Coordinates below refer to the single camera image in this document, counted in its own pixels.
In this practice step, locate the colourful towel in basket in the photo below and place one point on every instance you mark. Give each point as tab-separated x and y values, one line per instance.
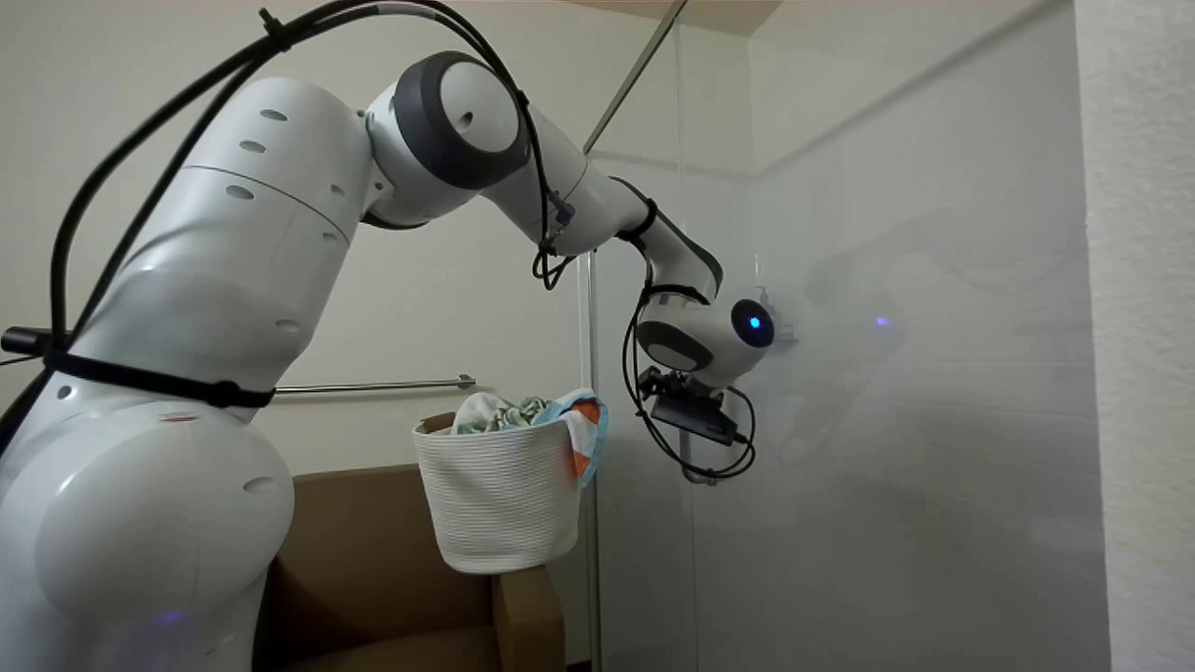
526	410

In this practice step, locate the glass shower door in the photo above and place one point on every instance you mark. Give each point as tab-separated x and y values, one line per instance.
928	459

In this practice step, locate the white woven laundry basket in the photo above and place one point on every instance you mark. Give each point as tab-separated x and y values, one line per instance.
508	501

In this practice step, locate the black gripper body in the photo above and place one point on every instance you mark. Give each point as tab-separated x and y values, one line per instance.
685	403

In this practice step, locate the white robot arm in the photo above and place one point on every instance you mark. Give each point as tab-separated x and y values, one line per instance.
141	504

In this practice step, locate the chrome towel bar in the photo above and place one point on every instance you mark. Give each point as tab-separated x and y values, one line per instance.
461	383

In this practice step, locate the brown armchair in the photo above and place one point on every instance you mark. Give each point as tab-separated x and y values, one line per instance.
360	587

